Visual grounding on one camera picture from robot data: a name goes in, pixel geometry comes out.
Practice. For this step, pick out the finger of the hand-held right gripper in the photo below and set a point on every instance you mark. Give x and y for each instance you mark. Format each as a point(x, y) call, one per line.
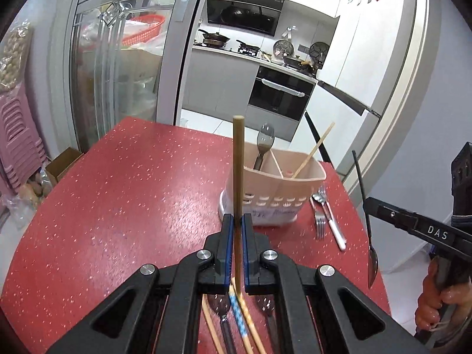
point(405, 221)

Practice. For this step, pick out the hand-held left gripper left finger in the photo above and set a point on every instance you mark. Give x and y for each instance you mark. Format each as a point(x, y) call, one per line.
point(229, 250)

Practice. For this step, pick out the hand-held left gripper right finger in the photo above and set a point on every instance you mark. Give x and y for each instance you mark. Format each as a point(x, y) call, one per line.
point(246, 254)

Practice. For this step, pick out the beige cutlery holder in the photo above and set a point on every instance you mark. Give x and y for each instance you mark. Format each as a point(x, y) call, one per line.
point(265, 191)

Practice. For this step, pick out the orange patterned chopstick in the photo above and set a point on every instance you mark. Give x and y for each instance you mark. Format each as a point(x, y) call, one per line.
point(250, 324)

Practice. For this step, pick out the brown wooden chopstick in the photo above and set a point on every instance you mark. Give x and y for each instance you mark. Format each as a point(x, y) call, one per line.
point(238, 169)
point(212, 324)

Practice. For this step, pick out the person's right hand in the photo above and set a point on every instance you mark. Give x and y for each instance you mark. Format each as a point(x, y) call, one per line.
point(427, 302)

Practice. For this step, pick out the silver metal fork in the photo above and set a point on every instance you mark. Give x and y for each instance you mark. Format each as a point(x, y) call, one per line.
point(320, 226)
point(323, 191)

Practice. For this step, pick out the light wooden chopstick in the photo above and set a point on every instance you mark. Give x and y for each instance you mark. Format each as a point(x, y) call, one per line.
point(317, 147)

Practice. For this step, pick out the black chair back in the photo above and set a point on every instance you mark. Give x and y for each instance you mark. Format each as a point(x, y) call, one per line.
point(313, 129)

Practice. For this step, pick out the white refrigerator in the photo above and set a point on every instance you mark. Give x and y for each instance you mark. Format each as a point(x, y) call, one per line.
point(372, 62)

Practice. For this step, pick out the black built-in oven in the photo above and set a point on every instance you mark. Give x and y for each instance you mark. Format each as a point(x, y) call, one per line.
point(280, 96)

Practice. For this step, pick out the open cardboard box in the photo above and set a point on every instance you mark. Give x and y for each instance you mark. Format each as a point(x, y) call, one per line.
point(61, 166)

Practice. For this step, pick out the round metal lid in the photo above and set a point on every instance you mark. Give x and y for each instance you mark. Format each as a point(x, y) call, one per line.
point(283, 48)
point(319, 51)

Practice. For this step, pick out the wok with food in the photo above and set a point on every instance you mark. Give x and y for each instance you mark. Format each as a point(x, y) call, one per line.
point(297, 62)

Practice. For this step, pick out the bag of potatoes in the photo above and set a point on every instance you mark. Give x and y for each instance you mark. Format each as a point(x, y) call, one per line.
point(37, 190)

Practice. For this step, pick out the glass sliding door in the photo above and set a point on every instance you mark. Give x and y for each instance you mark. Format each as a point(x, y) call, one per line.
point(121, 73)

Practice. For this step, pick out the black frying pan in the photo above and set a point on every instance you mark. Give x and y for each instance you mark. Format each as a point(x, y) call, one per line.
point(215, 38)

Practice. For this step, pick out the stack of pink plastic stools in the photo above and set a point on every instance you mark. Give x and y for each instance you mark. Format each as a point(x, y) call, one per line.
point(18, 147)

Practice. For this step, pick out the red plastic basket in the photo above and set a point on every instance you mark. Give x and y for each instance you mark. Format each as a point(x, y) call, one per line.
point(145, 29)

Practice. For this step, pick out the black range hood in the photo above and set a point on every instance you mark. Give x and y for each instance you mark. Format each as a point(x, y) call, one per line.
point(243, 11)

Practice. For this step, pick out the clear bag of nuts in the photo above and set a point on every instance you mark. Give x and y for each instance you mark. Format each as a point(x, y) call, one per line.
point(14, 55)

